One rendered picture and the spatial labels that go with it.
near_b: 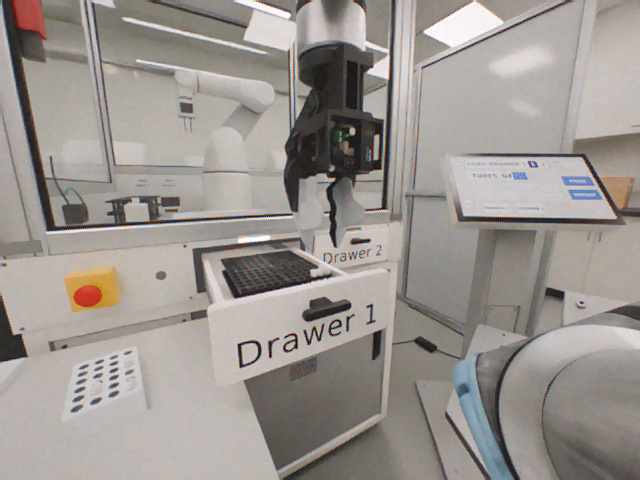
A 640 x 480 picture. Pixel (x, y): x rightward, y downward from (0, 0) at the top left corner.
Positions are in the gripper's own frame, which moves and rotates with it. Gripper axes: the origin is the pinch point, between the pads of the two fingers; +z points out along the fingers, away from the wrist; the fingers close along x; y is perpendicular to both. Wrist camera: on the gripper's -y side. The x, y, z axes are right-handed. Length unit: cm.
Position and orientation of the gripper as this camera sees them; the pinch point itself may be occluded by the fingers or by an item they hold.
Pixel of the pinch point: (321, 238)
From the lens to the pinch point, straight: 33.0
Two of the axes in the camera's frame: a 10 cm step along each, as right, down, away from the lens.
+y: 5.0, 1.9, -8.5
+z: 0.0, 9.8, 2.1
